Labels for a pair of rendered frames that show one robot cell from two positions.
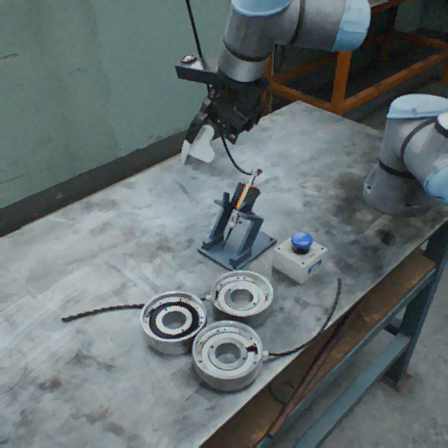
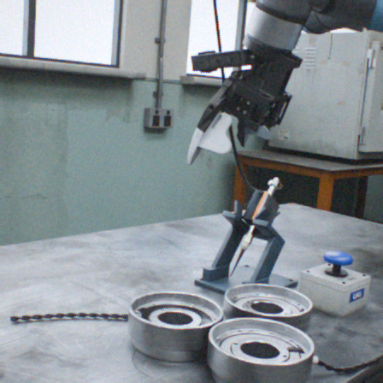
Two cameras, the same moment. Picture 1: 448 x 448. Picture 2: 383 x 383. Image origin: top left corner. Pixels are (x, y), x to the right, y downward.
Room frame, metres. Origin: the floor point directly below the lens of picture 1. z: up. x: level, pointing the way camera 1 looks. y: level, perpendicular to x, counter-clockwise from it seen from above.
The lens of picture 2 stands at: (-0.06, 0.09, 1.08)
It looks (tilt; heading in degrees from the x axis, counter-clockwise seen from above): 9 degrees down; 359
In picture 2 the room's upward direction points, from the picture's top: 5 degrees clockwise
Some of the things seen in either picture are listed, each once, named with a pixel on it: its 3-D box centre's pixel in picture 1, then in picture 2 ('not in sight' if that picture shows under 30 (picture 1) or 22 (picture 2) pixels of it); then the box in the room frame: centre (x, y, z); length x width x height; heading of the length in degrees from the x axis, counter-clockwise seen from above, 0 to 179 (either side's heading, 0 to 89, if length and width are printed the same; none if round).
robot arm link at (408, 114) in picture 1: (417, 130); not in sight; (0.91, -0.38, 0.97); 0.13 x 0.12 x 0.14; 10
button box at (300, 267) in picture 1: (301, 256); (336, 286); (0.69, -0.14, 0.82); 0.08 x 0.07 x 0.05; 135
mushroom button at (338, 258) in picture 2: (300, 246); (336, 270); (0.68, -0.14, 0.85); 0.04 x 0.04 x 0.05
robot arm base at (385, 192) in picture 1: (402, 178); not in sight; (0.91, -0.38, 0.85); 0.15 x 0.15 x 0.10
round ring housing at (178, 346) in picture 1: (174, 323); (174, 325); (0.53, 0.08, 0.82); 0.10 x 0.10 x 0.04
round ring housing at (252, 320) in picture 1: (241, 300); (266, 314); (0.58, -0.03, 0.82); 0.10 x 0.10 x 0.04
